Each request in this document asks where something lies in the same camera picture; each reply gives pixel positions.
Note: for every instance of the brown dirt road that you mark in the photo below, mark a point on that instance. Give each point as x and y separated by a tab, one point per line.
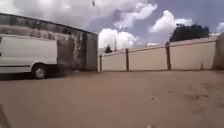
113	100

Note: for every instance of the white van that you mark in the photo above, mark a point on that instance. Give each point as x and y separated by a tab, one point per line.
23	55

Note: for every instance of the dark stained concrete wall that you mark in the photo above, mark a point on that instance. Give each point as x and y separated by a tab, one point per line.
71	46

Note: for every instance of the beige wall with brown pillars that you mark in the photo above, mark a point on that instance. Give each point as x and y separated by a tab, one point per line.
150	56

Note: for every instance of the dark green tree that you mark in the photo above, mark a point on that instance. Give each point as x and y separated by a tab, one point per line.
188	32

